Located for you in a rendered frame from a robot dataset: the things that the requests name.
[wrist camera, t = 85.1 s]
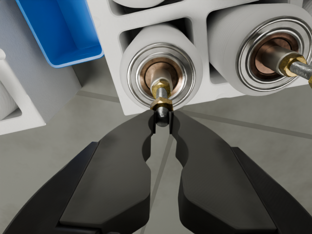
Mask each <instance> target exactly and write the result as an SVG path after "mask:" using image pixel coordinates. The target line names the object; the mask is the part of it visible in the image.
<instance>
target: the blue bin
mask: <svg viewBox="0 0 312 234"><path fill-rule="evenodd" d="M16 2H17V4H18V6H19V8H20V10H21V12H22V14H23V16H24V18H25V20H26V22H27V24H28V25H29V27H30V29H31V31H32V33H33V35H34V37H35V39H36V41H37V43H38V45H39V47H40V49H41V51H42V53H43V55H44V57H45V59H46V60H47V62H48V64H49V65H50V66H52V67H54V68H63V67H67V66H71V65H75V64H80V63H83V62H87V61H91V60H95V59H100V58H102V57H103V56H104V51H103V49H102V46H101V43H100V40H99V37H98V33H97V31H96V27H95V24H94V21H93V18H92V15H91V12H90V9H89V6H88V3H87V0H16Z"/></svg>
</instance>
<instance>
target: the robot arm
mask: <svg viewBox="0 0 312 234"><path fill-rule="evenodd" d="M155 133H156V111H153V110H146V111H144V112H142V113H141V114H139V115H137V116H135V117H133V118H131V119H130V120H128V121H126V122H124V123H122V124H120V125H119V126H117V127H116V128H114V129H113V130H111V131H110V132H109V133H107V134H106V135H105V136H104V137H103V138H102V139H101V140H99V141H98V142H91V143H90V144H89V145H88V146H86V147H85V148H84V149H83V150H82V151H81V152H80V153H78V154H77V155H76V156H75V157H74V158H73V159H72V160H70V161H69V162H68V163H67V164H66V165H65V166H64V167H63V168H62V169H61V170H60V171H58V172H57V173H56V174H55V175H54V176H53V177H52V178H50V179H49V180H48V181H47V182H46V183H45V184H44V185H43V186H42V187H41V188H40V189H39V190H38V191H37V192H36V193H35V194H34V195H33V196H32V197H31V198H30V199H29V200H28V201H27V202H26V203H25V205H24V206H23V207H22V208H21V209H20V211H19V212H18V213H17V214H16V215H15V217H14V218H13V219H12V221H11V222H10V223H9V225H8V226H7V228H6V229H5V231H4V232H3V234H132V233H134V232H135V231H137V230H139V229H140V228H142V227H143V226H145V225H146V224H147V222H148V220H149V217H150V185H151V170H150V168H149V166H148V165H147V164H146V161H147V160H148V159H149V157H150V154H151V137H152V135H153V134H155ZM169 134H172V136H173V137H174V138H175V140H176V141H177V144H176V152H175V156H176V158H177V159H178V161H179V162H180V163H181V165H182V167H183V169H182V172H181V179H180V186H179V192H178V207H179V217H180V221H181V223H182V225H183V226H184V227H185V228H187V229H188V230H190V231H191V232H192V233H194V234H312V216H311V215H310V214H309V213H308V212H307V211H306V210H305V208H304V207H303V206H302V205H301V204H300V203H299V202H298V201H297V200H296V199H295V198H294V197H293V196H292V195H291V194H290V193H289V192H287V191H286V190H285V189H284V188H283V187H282V186H281V185H280V184H279V183H277V182H276V181H275V180H274V179H273V178H272V177H271V176H270V175H269V174H268V173H267V172H265V171H264V170H263V169H262V168H261V167H260V166H259V165H258V164H257V163H255V162H254V161H253V160H252V159H251V158H250V157H249V156H248V155H246V154H245V153H244V152H243V151H242V150H241V149H240V148H239V147H231V146H230V145H229V144H228V143H227V142H226V141H225V140H223V139H222V138H221V137H220V136H219V135H217V134H216V133H215V132H214V131H212V130H211V129H210V128H208V127H206V126H205V125H203V124H201V123H200V122H198V121H196V120H194V119H193V118H191V117H189V116H188V115H186V114H184V113H182V112H181V111H179V110H174V111H169Z"/></svg>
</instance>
